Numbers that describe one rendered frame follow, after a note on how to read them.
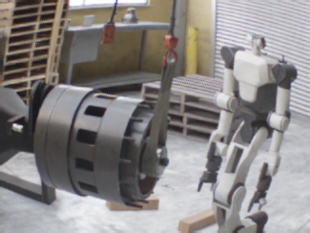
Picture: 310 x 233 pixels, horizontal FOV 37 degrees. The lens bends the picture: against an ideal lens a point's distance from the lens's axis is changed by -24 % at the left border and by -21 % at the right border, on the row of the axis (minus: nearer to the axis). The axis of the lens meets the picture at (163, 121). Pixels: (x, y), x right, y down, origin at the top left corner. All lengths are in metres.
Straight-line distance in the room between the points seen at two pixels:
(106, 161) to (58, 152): 0.26
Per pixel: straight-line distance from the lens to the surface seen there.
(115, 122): 2.45
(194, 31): 8.79
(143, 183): 2.76
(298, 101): 7.99
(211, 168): 3.06
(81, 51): 7.27
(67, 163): 2.50
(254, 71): 2.76
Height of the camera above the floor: 1.66
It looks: 14 degrees down
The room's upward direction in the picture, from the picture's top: 5 degrees clockwise
